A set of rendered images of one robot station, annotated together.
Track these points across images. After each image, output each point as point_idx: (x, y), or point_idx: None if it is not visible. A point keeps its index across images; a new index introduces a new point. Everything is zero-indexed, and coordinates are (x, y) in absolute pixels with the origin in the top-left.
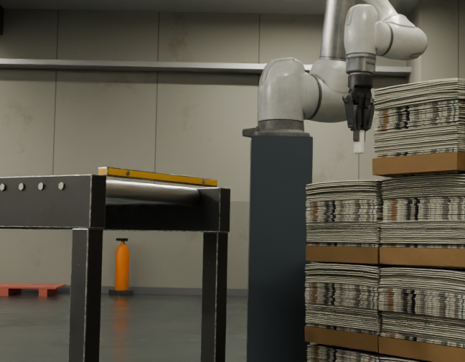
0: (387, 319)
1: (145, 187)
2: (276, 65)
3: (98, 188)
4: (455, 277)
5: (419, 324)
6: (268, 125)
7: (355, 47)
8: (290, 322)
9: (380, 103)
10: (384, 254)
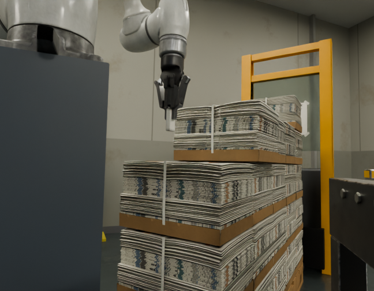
0: (254, 263)
1: None
2: None
3: None
4: (271, 220)
5: (262, 256)
6: (88, 49)
7: (187, 36)
8: None
9: (261, 111)
10: (254, 217)
